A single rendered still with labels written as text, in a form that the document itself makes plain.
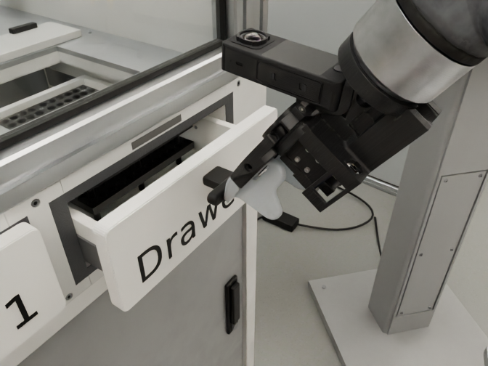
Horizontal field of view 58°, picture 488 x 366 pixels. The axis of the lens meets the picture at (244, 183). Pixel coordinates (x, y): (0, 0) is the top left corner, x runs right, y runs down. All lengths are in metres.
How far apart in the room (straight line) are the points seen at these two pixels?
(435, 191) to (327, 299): 0.59
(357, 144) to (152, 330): 0.47
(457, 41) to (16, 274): 0.38
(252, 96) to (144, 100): 0.23
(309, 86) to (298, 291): 1.26
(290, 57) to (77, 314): 0.37
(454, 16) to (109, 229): 0.30
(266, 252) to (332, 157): 1.34
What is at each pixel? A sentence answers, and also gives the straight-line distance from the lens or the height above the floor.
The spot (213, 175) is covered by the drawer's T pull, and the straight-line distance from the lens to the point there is 0.48.
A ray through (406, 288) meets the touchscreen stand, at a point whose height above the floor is 0.24.
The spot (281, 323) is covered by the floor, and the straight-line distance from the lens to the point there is 1.47.
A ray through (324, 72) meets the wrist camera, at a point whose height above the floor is 1.06.
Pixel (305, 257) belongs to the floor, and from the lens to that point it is 1.67.
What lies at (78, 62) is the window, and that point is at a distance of 0.44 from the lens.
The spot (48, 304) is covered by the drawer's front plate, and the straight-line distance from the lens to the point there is 0.48.
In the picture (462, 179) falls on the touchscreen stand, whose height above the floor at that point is 0.60.
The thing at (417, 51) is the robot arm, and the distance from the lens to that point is 0.29.
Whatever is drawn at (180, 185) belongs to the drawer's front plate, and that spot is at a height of 0.92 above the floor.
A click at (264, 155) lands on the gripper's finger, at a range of 0.36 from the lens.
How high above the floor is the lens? 1.18
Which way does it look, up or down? 36 degrees down
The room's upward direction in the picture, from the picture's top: straight up
